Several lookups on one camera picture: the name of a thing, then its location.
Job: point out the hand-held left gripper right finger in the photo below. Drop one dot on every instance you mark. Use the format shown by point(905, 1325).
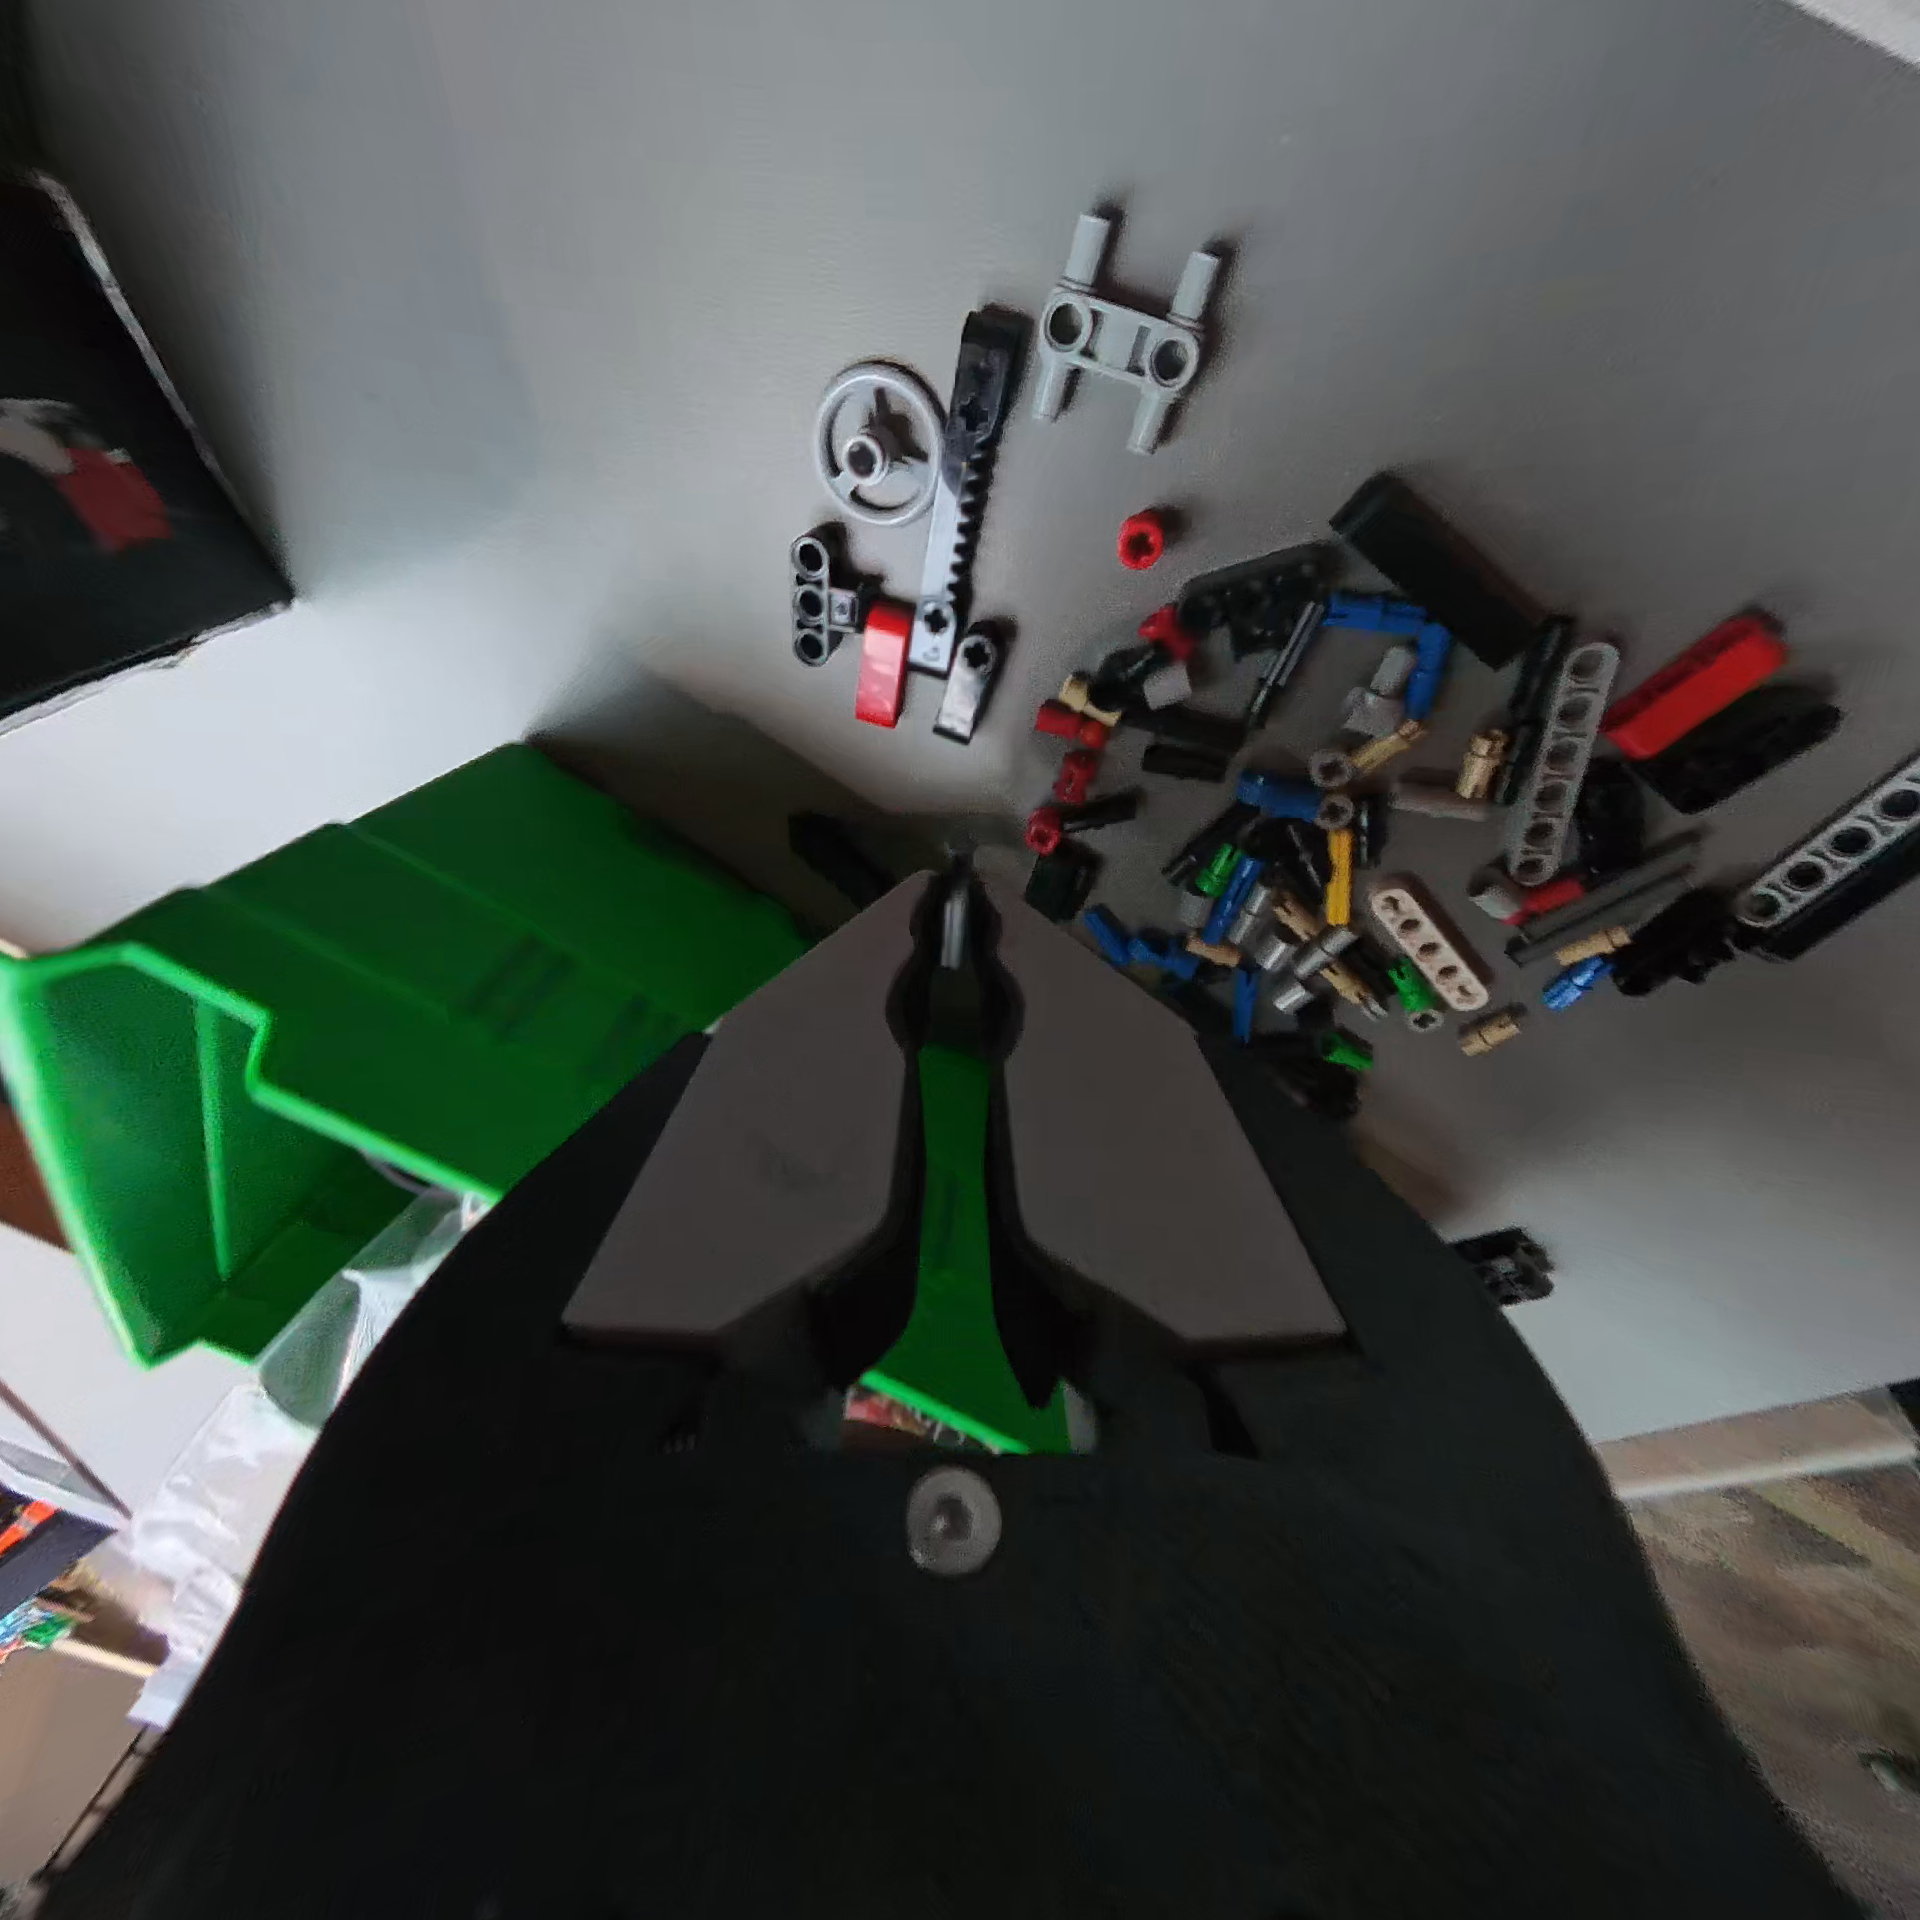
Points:
point(1155, 1185)

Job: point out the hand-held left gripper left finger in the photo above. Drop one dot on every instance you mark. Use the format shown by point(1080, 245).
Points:
point(750, 1171)

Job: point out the dark grey lego axle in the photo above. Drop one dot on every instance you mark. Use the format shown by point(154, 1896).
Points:
point(957, 922)

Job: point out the pile of lego pieces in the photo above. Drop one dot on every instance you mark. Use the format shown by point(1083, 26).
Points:
point(1561, 751)

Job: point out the black lego box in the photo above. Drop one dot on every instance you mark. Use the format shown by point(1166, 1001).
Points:
point(91, 600)

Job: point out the green plastic bin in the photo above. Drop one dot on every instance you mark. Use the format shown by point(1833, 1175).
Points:
point(375, 960)

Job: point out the clear plastic bag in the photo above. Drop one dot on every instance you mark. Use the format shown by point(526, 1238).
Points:
point(224, 1501)

